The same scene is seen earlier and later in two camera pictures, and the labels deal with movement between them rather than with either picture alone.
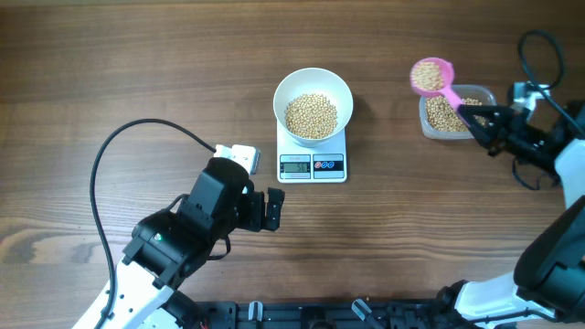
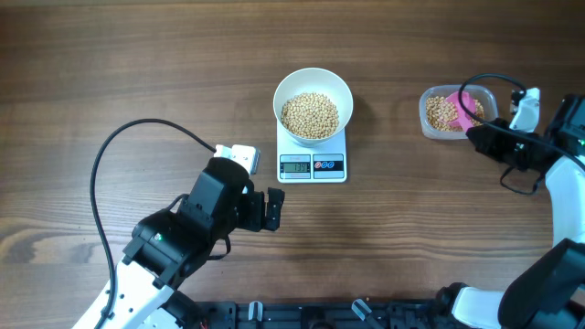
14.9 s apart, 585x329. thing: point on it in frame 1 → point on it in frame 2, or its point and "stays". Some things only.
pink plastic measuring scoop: (430, 77) → (459, 109)
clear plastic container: (441, 119) stays
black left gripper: (255, 220) stays
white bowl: (313, 106) stays
